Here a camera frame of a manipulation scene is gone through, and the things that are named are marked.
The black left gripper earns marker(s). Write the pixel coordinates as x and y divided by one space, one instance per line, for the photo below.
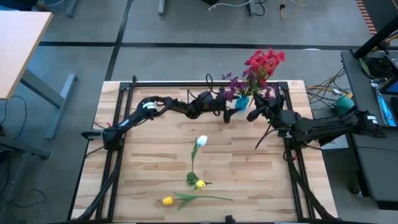
225 109

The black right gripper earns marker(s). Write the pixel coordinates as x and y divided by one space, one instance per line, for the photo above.
275 109

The white artificial tulip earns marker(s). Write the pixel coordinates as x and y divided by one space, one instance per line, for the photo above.
202 140

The yellow artificial tulip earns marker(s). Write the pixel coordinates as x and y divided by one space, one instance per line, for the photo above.
168 201
200 184

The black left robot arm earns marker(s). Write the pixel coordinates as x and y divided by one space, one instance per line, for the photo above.
174 105

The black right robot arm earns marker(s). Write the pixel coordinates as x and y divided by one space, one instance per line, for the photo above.
326 126

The blue glass vase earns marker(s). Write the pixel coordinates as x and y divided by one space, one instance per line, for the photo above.
242 104

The green glass vase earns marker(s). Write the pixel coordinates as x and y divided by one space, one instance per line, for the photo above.
192 178

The grey metal table leg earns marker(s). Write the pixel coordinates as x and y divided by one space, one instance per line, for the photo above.
71 7
161 7
252 7

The dark grey side table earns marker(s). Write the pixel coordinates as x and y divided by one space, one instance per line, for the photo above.
367 161

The blue flat package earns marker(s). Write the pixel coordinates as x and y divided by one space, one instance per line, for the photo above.
385 109

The black diagonal pole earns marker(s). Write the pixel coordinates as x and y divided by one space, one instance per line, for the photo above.
376 39

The black tablet screen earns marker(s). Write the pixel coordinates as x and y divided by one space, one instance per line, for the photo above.
392 88

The grey metal desk leg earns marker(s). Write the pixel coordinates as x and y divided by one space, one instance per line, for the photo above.
66 93

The dark metal floor stand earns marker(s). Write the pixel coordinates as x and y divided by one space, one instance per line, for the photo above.
31 152

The light wooden desk top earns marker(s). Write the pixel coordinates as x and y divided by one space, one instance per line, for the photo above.
18 46

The black table-level camera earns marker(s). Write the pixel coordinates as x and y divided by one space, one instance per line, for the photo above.
229 219

